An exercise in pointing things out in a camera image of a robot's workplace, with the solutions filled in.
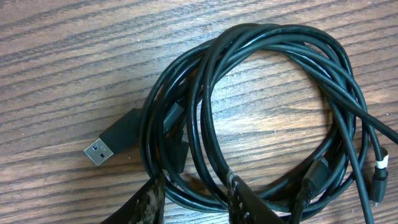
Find thin black USB cable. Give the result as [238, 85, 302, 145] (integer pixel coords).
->
[279, 46, 389, 224]

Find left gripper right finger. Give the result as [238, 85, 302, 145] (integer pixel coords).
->
[227, 172, 285, 224]

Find black USB-A cable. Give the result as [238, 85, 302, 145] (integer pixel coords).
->
[83, 23, 398, 215]

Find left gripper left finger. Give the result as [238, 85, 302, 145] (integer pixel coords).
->
[101, 174, 166, 224]

